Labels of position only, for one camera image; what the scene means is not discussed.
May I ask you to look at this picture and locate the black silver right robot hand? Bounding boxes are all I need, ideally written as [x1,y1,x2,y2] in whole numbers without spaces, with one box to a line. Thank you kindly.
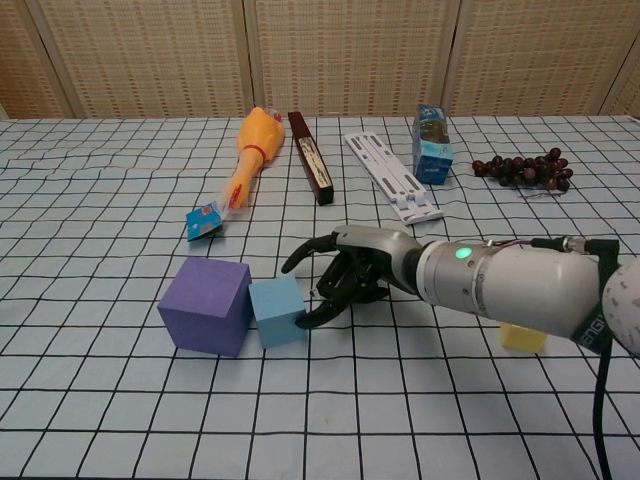
[281,224,426,331]

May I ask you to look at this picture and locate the light blue foam cube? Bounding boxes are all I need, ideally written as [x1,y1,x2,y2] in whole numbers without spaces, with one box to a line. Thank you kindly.
[248,276,309,350]

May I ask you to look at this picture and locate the small yellow foam cube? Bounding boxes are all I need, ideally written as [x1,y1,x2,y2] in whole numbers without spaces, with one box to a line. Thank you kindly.
[500,322,549,353]

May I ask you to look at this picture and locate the large purple foam cube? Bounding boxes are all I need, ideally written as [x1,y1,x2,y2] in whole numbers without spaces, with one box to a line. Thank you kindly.
[157,256,251,358]

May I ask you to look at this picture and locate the white folding laptop stand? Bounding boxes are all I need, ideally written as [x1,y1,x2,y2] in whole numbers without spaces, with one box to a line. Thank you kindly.
[343,130,445,227]

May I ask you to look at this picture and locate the blue cookie box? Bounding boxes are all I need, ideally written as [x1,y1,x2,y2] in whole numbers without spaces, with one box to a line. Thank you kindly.
[411,103,455,185]

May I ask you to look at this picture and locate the long dark red box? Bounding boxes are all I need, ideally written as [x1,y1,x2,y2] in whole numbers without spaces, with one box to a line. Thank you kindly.
[287,110,335,207]

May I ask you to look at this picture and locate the orange rubber chicken toy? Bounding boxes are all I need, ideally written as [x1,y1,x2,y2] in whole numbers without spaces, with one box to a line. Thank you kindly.
[219,106,287,217]

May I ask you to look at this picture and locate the dark red grape bunch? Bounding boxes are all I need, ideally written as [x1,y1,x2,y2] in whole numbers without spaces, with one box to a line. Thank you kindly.
[472,146,575,200]

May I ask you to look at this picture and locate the small blue snack packet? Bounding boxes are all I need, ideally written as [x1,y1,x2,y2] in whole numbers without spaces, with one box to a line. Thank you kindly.
[185,199,225,244]

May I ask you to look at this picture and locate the beige woven folding screen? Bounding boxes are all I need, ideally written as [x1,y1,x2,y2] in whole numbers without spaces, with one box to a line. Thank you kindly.
[0,0,640,120]

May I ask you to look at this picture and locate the light blue checkered tablecloth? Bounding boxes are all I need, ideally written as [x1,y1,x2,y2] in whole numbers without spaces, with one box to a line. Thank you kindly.
[0,114,640,480]

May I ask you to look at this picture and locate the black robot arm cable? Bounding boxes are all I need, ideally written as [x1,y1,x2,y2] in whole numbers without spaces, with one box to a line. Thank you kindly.
[529,237,621,480]

